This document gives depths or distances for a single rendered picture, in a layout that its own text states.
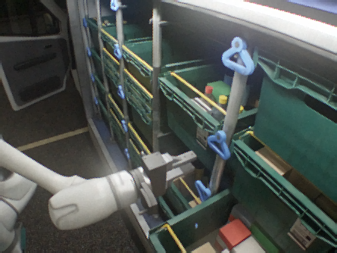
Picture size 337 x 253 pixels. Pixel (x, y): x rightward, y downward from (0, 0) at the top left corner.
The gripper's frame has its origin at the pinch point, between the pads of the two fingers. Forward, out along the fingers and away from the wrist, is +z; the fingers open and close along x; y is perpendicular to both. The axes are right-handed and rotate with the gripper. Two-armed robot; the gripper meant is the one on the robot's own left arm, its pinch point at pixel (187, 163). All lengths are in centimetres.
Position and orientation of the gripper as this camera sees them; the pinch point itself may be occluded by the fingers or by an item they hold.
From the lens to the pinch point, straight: 66.3
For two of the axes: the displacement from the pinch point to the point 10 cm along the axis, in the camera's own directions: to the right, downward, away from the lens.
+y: -5.0, -5.5, 6.7
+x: -0.4, 7.8, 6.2
